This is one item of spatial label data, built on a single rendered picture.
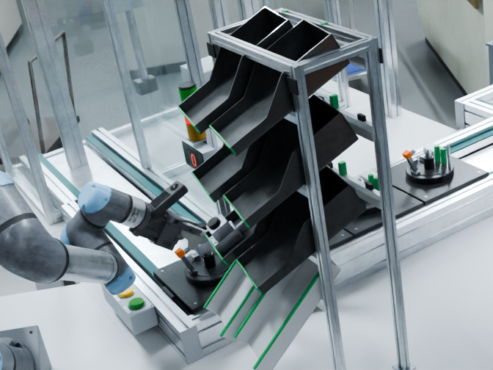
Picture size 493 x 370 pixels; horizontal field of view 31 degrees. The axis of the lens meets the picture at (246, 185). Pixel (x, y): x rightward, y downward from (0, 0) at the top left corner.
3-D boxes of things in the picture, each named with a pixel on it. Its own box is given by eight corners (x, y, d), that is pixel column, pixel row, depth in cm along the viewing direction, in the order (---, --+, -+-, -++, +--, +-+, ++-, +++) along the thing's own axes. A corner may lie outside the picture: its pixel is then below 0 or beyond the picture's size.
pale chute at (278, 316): (269, 375, 189) (253, 368, 186) (248, 342, 200) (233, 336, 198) (342, 269, 184) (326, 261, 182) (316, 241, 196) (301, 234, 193)
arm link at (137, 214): (125, 189, 216) (138, 201, 209) (140, 195, 218) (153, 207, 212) (111, 216, 216) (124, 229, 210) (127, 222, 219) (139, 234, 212)
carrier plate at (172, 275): (193, 316, 219) (191, 309, 218) (154, 277, 238) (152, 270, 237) (274, 278, 228) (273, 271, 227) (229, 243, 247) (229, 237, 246)
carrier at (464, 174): (425, 208, 247) (422, 168, 242) (373, 180, 267) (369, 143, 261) (489, 178, 256) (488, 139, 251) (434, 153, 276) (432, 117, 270)
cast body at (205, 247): (199, 255, 226) (194, 233, 223) (192, 249, 229) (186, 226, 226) (228, 243, 229) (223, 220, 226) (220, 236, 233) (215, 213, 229)
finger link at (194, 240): (204, 254, 226) (173, 241, 222) (214, 233, 226) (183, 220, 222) (207, 258, 223) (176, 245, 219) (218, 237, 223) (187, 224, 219)
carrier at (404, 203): (355, 241, 238) (350, 200, 232) (307, 210, 257) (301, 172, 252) (424, 208, 247) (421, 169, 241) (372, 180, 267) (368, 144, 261)
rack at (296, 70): (342, 409, 194) (292, 70, 158) (258, 332, 223) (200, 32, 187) (416, 368, 202) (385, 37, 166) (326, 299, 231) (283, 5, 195)
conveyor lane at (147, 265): (200, 345, 223) (193, 313, 218) (86, 225, 291) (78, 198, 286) (294, 299, 234) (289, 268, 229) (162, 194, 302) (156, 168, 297)
